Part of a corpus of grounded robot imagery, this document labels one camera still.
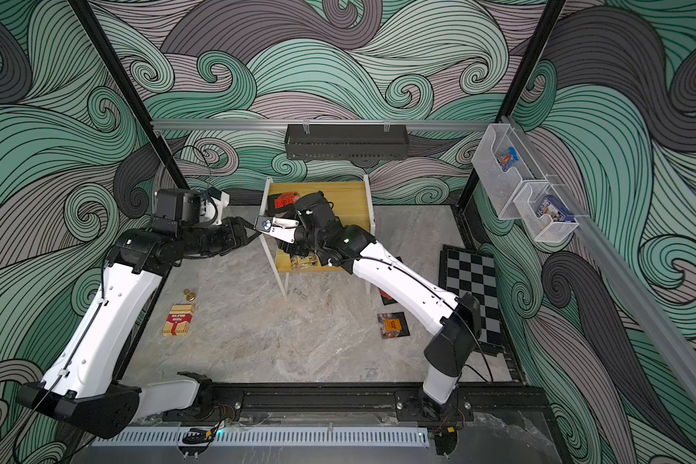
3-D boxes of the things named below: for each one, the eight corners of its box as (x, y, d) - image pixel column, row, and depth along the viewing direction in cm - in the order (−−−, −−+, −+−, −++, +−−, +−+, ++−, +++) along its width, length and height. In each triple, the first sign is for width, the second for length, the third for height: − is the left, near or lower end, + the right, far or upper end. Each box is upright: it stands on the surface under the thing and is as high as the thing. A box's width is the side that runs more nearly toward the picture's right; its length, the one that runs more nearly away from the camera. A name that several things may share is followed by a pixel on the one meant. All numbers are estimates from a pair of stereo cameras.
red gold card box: (163, 335, 87) (160, 333, 86) (175, 306, 94) (172, 304, 92) (185, 335, 87) (182, 333, 86) (196, 306, 93) (193, 304, 92)
